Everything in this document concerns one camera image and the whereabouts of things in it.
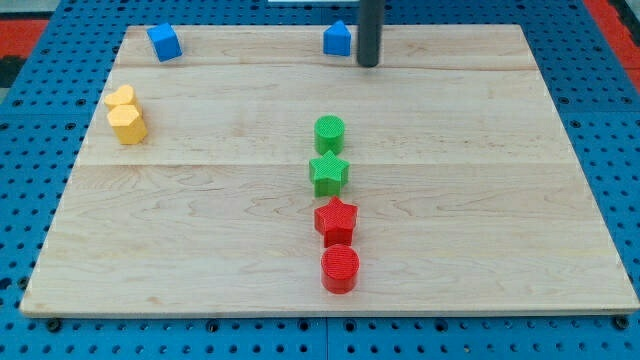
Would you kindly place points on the blue triangle block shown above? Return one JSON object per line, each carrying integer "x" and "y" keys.
{"x": 337, "y": 40}

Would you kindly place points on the blue cube block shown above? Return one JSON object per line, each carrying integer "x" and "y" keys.
{"x": 165, "y": 42}

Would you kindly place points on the green star block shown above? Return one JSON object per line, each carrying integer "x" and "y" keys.
{"x": 328, "y": 174}

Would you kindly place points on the red star block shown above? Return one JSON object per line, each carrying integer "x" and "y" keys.
{"x": 336, "y": 222}

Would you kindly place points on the green cylinder block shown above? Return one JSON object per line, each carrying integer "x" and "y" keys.
{"x": 329, "y": 134}

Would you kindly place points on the light wooden board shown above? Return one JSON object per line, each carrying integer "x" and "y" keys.
{"x": 471, "y": 200}

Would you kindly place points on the red cylinder block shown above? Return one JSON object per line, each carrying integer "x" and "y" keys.
{"x": 340, "y": 267}

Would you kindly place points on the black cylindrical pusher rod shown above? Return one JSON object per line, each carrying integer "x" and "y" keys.
{"x": 370, "y": 24}

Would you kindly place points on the yellow hexagon block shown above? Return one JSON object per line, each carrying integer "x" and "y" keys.
{"x": 128, "y": 124}

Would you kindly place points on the yellow heart block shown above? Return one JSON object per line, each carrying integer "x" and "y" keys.
{"x": 123, "y": 95}

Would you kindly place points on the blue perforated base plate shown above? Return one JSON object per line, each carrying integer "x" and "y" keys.
{"x": 56, "y": 55}

